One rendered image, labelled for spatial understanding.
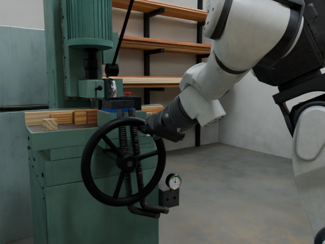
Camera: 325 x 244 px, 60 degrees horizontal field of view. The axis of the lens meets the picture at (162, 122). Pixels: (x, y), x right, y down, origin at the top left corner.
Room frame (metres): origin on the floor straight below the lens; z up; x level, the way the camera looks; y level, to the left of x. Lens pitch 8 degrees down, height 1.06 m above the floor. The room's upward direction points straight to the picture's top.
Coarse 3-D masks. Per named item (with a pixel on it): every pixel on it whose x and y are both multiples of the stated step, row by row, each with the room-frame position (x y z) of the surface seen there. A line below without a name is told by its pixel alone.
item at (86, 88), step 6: (78, 84) 1.21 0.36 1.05; (84, 84) 1.13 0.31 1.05; (90, 84) 1.11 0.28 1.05; (96, 84) 1.12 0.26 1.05; (102, 84) 1.13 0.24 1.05; (78, 90) 1.21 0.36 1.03; (84, 90) 1.14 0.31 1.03; (90, 90) 1.11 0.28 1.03; (102, 90) 1.13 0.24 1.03; (84, 96) 1.14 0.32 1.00; (90, 96) 1.11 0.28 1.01; (96, 96) 1.12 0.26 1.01; (102, 96) 1.13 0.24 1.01
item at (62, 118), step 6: (150, 108) 1.31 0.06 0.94; (156, 108) 1.31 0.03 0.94; (162, 108) 1.32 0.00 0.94; (54, 114) 1.08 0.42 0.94; (60, 114) 1.09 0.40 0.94; (66, 114) 1.10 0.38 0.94; (72, 114) 1.11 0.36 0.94; (60, 120) 1.09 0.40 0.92; (66, 120) 1.10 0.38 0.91; (72, 120) 1.11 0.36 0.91
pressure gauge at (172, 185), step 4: (168, 176) 1.10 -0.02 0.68; (172, 176) 1.09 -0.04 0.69; (176, 176) 1.10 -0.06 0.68; (168, 180) 1.09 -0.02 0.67; (172, 180) 1.09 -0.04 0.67; (176, 180) 1.10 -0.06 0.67; (180, 180) 1.11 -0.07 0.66; (168, 184) 1.09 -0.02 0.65; (172, 184) 1.09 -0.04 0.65; (176, 184) 1.10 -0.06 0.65; (180, 184) 1.11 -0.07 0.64; (172, 188) 1.09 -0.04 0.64; (176, 188) 1.10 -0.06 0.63
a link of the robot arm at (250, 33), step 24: (240, 0) 0.41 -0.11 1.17; (264, 0) 0.42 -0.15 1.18; (240, 24) 0.41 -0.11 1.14; (264, 24) 0.41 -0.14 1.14; (288, 24) 0.41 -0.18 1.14; (216, 48) 0.46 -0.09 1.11; (240, 48) 0.43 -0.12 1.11; (264, 48) 0.42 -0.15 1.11; (216, 72) 0.48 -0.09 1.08; (240, 72) 0.47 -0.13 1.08
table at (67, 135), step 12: (36, 132) 0.90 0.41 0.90; (48, 132) 0.92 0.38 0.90; (60, 132) 0.94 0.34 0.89; (72, 132) 0.96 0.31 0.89; (84, 132) 0.98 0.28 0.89; (36, 144) 0.90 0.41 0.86; (48, 144) 0.92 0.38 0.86; (60, 144) 0.94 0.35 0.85; (72, 144) 0.96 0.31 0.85; (84, 144) 0.98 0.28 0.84; (132, 144) 0.97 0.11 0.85
